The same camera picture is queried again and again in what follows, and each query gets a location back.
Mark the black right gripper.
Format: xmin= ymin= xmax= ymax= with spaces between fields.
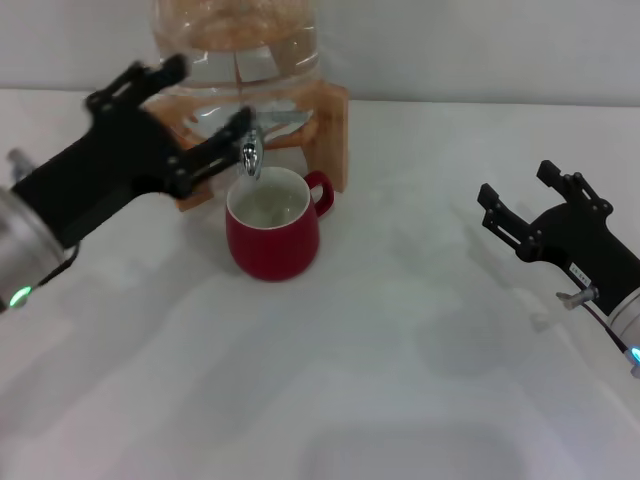
xmin=476 ymin=160 xmax=640 ymax=317

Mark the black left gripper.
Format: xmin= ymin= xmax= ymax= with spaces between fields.
xmin=9 ymin=53 xmax=254 ymax=249

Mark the chrome faucet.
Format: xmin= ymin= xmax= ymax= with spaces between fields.
xmin=236 ymin=109 xmax=310 ymax=182

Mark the red cup white inside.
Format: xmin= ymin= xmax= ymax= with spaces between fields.
xmin=224 ymin=166 xmax=336 ymax=283

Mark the glass water dispenser jar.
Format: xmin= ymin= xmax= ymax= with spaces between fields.
xmin=149 ymin=0 xmax=322 ymax=147

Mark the wooden dispenser stand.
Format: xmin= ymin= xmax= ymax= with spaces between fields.
xmin=144 ymin=79 xmax=350 ymax=213

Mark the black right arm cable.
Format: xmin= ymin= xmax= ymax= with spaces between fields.
xmin=556 ymin=286 xmax=636 ymax=354

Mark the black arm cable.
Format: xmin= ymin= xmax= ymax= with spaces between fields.
xmin=34 ymin=239 xmax=83 ymax=290
xmin=556 ymin=286 xmax=636 ymax=354

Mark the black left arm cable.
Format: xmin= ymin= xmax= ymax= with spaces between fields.
xmin=34 ymin=239 xmax=83 ymax=290

